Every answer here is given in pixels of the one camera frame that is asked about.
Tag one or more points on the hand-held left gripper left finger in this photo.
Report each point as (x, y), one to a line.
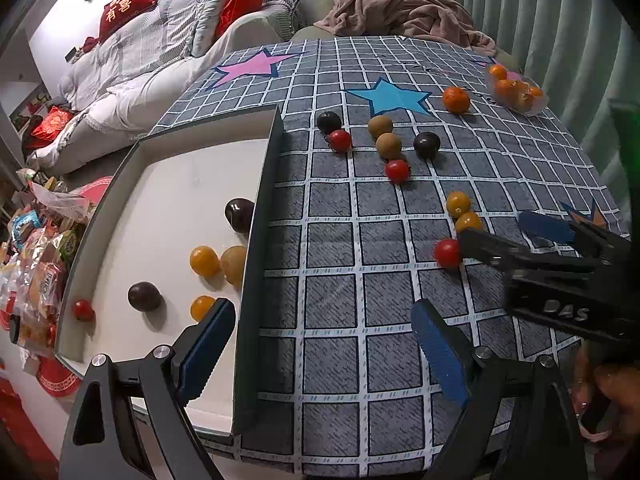
(207, 350)

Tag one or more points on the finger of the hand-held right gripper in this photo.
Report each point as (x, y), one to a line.
(547, 227)
(500, 252)

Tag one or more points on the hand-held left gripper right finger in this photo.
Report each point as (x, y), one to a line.
(440, 352)

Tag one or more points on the small yellow-orange kumquat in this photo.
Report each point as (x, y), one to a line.
(458, 203)
(201, 307)
(204, 260)
(469, 221)

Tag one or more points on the red cherry tomato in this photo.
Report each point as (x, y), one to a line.
(340, 140)
(397, 170)
(446, 253)
(83, 310)

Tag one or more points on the dark purple passion fruit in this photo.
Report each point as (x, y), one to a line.
(329, 122)
(426, 144)
(144, 296)

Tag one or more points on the large round brown fruit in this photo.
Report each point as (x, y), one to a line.
(233, 264)

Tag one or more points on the reddish purple passion fruit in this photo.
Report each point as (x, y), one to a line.
(239, 214)

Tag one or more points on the green tray with white inside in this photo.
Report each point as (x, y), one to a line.
(175, 185)

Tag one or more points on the person's right hand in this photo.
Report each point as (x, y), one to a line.
(615, 395)

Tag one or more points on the grey checkered star-print tablecloth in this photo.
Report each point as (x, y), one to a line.
(350, 285)

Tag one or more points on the clear glass bowl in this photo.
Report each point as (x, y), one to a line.
(515, 107)

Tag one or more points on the peeled mandarin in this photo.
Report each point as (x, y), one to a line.
(521, 92)

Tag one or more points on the red round basket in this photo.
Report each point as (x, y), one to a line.
(57, 377)

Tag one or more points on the small brown longan fruit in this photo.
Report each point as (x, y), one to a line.
(389, 146)
(380, 126)

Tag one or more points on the large orange mandarin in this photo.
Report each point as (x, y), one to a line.
(456, 99)

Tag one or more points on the pile of snack bags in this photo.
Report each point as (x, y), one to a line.
(35, 270)

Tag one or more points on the pale green curtain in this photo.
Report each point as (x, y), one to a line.
(550, 20)

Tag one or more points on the pink blanket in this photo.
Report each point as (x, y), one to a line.
(400, 15)

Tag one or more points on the red patterned cushion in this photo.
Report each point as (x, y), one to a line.
(52, 122)

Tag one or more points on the white quilt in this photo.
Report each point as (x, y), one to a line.
(145, 35)

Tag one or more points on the beige sofa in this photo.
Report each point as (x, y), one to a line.
(245, 27)

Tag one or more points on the plain red pillow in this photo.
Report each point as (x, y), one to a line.
(235, 7)

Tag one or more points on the red embroidered pillow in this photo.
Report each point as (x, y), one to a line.
(127, 2)

